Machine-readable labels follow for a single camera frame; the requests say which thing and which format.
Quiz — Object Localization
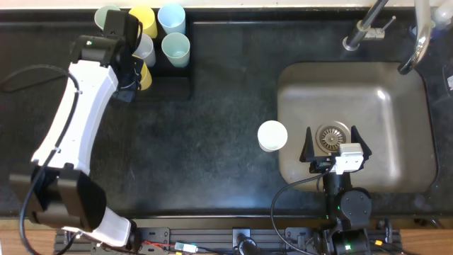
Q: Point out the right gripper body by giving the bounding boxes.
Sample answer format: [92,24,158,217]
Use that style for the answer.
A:
[309,157,337,175]

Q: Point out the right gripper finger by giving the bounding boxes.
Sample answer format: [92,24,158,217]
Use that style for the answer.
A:
[299,126,316,164]
[350,125,373,160]

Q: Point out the white cup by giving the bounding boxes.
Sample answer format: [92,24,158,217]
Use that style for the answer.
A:
[257,120,289,153]
[133,33,157,68]

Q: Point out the steel sink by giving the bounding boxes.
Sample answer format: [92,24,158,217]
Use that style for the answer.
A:
[277,62,439,194]

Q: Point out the steel tap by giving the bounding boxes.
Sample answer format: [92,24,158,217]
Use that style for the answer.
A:
[341,0,435,76]

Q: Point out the blue soap bottle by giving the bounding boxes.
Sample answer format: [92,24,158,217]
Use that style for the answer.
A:
[432,2,453,97]

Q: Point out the black tray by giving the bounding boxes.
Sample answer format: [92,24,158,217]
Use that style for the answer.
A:
[93,7,195,102]

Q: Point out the green cup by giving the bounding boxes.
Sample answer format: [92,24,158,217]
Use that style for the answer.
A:
[93,4,121,31]
[161,32,191,69]

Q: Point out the yellow cup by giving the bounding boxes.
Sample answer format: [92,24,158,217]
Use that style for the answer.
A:
[128,6,159,39]
[133,55,153,91]

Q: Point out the blue cup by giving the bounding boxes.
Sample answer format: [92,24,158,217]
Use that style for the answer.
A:
[157,3,187,35]

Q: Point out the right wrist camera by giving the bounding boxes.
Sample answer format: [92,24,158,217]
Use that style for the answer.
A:
[333,142,365,176]

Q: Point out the black cable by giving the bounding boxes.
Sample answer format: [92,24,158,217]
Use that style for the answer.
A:
[0,63,83,255]
[270,164,336,255]

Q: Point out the mounting rail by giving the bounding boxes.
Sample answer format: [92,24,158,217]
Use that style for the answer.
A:
[52,217,404,255]

